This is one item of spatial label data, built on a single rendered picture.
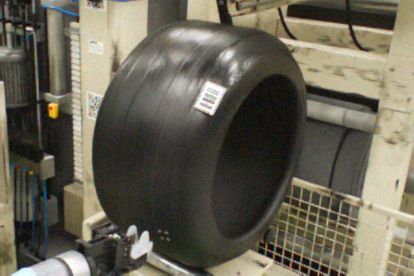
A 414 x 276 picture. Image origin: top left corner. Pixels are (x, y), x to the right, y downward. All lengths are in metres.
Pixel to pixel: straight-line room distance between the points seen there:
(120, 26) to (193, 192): 0.49
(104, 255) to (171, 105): 0.32
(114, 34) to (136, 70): 0.22
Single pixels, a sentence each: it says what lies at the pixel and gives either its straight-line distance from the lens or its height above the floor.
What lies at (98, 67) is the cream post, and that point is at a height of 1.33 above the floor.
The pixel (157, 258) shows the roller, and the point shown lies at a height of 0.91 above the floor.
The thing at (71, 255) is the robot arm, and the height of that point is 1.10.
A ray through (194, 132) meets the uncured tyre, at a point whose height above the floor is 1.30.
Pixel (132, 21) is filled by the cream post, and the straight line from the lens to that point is 1.35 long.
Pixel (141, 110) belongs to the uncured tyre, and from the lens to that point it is 1.05.
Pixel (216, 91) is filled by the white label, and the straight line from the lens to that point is 1.01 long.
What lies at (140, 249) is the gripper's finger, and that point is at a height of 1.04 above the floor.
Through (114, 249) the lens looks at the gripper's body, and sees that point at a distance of 1.03.
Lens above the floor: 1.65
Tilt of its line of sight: 21 degrees down
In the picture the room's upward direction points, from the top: 3 degrees clockwise
